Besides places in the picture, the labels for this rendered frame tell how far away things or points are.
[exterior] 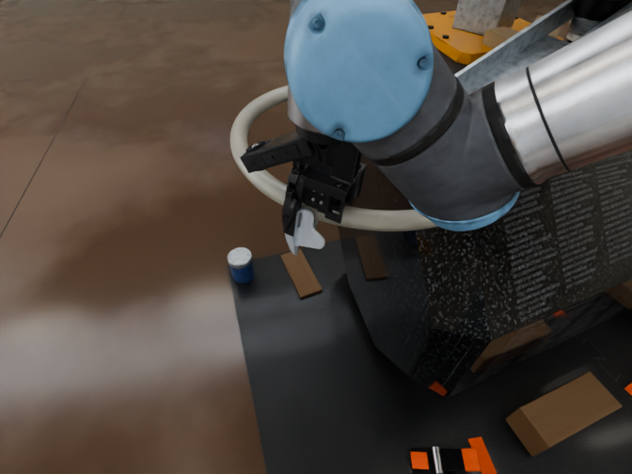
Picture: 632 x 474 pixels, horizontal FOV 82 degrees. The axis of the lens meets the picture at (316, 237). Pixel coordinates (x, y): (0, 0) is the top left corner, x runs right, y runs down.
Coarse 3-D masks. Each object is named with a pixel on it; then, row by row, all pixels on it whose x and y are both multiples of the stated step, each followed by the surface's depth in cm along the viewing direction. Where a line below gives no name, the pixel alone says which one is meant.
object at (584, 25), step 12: (588, 0) 79; (600, 0) 78; (612, 0) 77; (624, 0) 78; (576, 12) 82; (588, 12) 80; (600, 12) 79; (612, 12) 78; (576, 24) 83; (588, 24) 81
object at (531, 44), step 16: (576, 0) 84; (544, 16) 82; (560, 16) 84; (528, 32) 81; (544, 32) 85; (496, 48) 80; (512, 48) 82; (528, 48) 84; (544, 48) 83; (560, 48) 82; (480, 64) 80; (496, 64) 83; (512, 64) 82; (528, 64) 81; (464, 80) 80; (480, 80) 82
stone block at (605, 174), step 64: (384, 192) 94; (576, 192) 80; (384, 256) 103; (448, 256) 78; (512, 256) 77; (576, 256) 80; (384, 320) 114; (448, 320) 80; (512, 320) 77; (576, 320) 93; (448, 384) 96
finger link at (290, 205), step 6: (294, 186) 47; (288, 192) 46; (294, 192) 46; (288, 198) 47; (294, 198) 47; (288, 204) 47; (294, 204) 47; (300, 204) 48; (282, 210) 47; (288, 210) 47; (294, 210) 47; (282, 216) 48; (288, 216) 48; (294, 216) 48; (282, 222) 49; (288, 222) 48; (294, 222) 49; (288, 228) 50; (294, 228) 50; (288, 234) 51
